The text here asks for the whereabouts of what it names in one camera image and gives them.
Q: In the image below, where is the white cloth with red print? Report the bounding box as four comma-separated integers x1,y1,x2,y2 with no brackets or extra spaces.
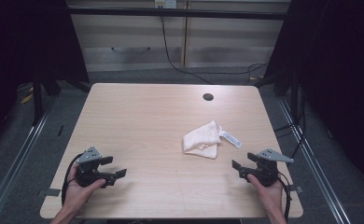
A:
182,119,244,161

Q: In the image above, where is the person's left hand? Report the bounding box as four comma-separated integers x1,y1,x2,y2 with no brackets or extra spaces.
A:
62,162,107,217

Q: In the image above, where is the hand-held gripper black cable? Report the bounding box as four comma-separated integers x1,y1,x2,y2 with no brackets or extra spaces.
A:
61,152,85,207
276,170,294,223

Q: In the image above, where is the metal floor rail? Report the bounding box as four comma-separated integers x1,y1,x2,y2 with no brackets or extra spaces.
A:
277,98,353,224
0,102,56,224

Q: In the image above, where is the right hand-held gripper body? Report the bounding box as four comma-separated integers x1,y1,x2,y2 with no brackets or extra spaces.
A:
247,147,296,189

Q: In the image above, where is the left hand-held gripper black cable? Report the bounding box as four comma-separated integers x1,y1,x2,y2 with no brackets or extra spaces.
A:
61,152,85,207

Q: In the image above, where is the yellow floor tape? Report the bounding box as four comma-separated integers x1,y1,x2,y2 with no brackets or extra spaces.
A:
20,87,35,105

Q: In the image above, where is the dark curtain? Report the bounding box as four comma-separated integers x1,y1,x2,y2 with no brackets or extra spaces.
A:
0,0,91,153
263,0,364,195

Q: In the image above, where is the thin black floor cable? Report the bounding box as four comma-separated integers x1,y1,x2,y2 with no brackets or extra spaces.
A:
273,87,307,160

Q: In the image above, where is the right hand-held gripper black cable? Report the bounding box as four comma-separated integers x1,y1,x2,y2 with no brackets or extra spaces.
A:
276,170,294,223

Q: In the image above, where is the person's right hand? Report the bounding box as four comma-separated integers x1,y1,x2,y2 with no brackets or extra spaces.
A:
246,173,287,217

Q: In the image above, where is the black horizontal frame bar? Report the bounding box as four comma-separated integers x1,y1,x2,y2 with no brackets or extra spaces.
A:
68,7,288,21

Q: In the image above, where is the white wall power outlet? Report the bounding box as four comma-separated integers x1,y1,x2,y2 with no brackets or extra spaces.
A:
153,0,178,9

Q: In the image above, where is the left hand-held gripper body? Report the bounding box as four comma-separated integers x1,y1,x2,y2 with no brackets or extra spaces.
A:
75,146,116,189

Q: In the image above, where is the grey tape piece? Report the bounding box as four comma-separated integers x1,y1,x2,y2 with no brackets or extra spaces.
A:
36,188,62,198
283,184,304,194

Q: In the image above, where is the long black wall cable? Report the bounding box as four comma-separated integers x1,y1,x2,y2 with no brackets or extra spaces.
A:
160,15,269,86

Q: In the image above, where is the black metal stand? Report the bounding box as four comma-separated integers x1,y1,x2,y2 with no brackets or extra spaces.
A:
31,71,45,127

